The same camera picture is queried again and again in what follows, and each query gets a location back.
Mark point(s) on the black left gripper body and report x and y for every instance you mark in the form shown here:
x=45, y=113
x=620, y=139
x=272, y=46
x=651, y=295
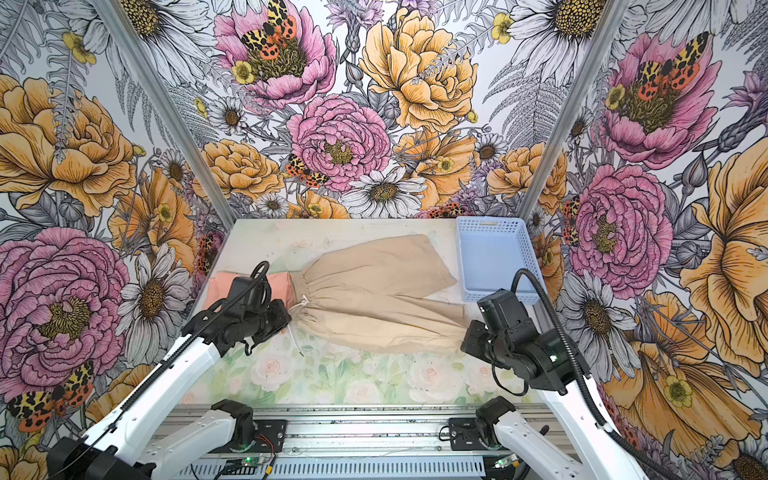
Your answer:
x=265, y=323

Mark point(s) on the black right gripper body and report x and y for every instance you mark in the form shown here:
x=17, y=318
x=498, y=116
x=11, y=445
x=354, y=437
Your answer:
x=487, y=347

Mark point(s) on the pink graphic t-shirt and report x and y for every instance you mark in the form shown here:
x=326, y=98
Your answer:
x=223, y=284

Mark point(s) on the beige drawstring garment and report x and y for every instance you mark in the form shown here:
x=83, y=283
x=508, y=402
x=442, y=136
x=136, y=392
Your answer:
x=378, y=297

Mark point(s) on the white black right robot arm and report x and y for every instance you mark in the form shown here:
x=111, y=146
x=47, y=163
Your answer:
x=598, y=455

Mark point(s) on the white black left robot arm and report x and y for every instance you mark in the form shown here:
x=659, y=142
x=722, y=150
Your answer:
x=118, y=446

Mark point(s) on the light blue plastic basket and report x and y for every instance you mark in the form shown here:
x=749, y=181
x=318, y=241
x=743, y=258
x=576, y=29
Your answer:
x=491, y=251

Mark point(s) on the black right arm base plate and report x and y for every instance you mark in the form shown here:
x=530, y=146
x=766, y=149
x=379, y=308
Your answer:
x=471, y=434

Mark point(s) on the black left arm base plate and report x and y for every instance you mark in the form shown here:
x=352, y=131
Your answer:
x=264, y=435

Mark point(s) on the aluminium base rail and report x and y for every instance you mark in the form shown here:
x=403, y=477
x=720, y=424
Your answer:
x=375, y=442

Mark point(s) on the left aluminium corner post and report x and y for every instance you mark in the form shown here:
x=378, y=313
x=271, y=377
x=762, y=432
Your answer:
x=128, y=43

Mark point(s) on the aluminium corner post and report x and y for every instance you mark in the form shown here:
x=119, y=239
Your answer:
x=128, y=43
x=604, y=35

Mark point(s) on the right aluminium corner post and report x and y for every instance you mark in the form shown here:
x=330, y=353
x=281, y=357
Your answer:
x=604, y=35

